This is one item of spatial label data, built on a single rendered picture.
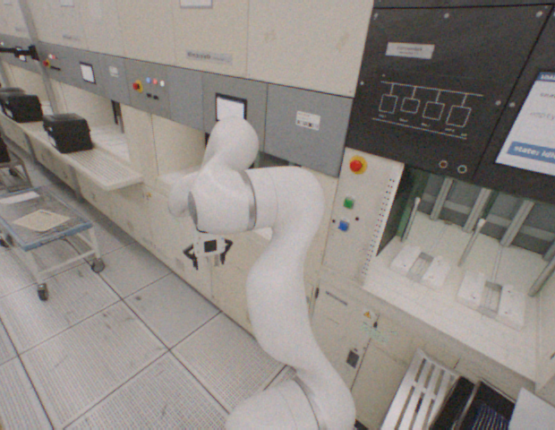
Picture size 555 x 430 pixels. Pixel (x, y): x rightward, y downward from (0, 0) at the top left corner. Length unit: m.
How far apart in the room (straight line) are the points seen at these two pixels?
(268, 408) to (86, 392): 1.62
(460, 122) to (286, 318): 0.71
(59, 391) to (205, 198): 1.83
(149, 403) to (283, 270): 1.57
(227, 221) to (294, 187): 0.12
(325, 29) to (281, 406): 1.02
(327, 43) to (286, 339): 0.90
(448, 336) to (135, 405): 1.54
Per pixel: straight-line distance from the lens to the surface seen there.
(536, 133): 0.95
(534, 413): 0.89
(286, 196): 0.46
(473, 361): 1.29
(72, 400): 2.09
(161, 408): 1.93
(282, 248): 0.48
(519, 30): 0.95
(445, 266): 1.52
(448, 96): 0.96
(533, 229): 1.97
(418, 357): 1.27
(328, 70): 1.09
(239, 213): 0.43
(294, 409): 0.56
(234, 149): 0.50
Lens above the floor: 1.68
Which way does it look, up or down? 30 degrees down
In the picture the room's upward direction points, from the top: 5 degrees clockwise
